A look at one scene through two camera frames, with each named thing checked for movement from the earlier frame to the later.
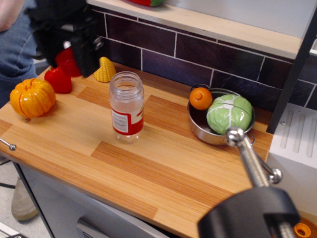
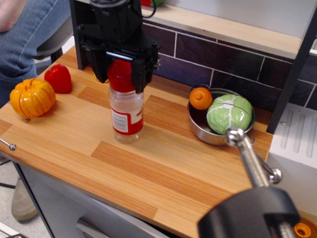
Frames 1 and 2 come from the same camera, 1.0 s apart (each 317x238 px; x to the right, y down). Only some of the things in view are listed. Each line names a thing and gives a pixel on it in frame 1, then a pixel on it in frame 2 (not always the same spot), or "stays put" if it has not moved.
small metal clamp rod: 12,147 stays put
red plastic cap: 66,60 → 120,75
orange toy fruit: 200,98 stays put
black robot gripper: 50,19 → 118,29
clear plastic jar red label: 127,97 stays put
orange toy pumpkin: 32,97 stays put
